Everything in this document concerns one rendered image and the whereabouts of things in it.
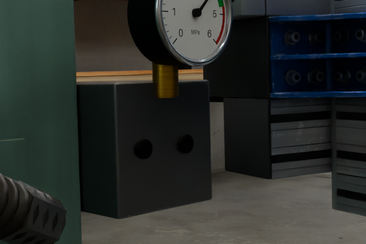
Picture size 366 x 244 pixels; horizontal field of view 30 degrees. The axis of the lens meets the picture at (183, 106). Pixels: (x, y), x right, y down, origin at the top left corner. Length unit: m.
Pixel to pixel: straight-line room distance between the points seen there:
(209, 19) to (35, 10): 0.10
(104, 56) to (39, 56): 3.20
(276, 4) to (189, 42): 0.37
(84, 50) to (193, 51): 3.13
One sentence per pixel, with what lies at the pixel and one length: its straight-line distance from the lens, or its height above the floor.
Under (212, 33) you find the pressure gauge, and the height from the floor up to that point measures 0.65.
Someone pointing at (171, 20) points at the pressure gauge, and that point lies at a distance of 0.39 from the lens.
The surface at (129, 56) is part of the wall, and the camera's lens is 3.72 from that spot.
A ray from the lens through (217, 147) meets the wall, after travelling 4.22.
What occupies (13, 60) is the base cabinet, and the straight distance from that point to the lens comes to 0.40.
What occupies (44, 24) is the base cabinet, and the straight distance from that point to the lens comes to 0.41.
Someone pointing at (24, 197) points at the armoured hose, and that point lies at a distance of 0.29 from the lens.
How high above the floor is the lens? 0.63
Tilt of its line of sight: 3 degrees down
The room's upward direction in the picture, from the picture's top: 1 degrees counter-clockwise
